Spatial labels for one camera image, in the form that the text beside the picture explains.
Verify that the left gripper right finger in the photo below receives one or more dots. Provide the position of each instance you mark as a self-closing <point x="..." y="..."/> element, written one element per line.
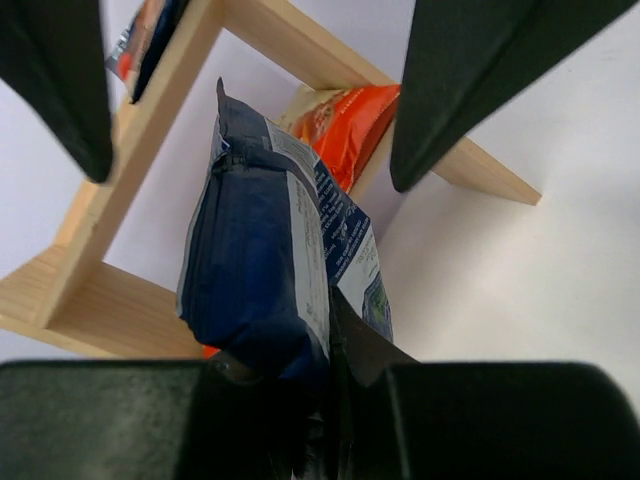
<point x="398" y="418"/>

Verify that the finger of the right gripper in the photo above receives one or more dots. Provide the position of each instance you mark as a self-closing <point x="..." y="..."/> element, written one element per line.
<point x="52" y="56"/>
<point x="466" y="59"/>

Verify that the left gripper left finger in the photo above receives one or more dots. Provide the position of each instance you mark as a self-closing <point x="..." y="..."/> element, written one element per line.
<point x="157" y="419"/>

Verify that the blue Burts bag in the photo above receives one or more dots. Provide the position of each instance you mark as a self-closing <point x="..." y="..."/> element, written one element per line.
<point x="141" y="45"/>

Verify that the cassava chips bag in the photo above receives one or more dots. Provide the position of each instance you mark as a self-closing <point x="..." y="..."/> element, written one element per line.
<point x="343" y="126"/>

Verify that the blue bag back side up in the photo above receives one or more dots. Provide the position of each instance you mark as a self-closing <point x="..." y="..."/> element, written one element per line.
<point x="271" y="235"/>

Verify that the wooden two-tier shelf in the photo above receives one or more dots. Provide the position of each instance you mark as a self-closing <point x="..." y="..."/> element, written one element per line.
<point x="67" y="296"/>

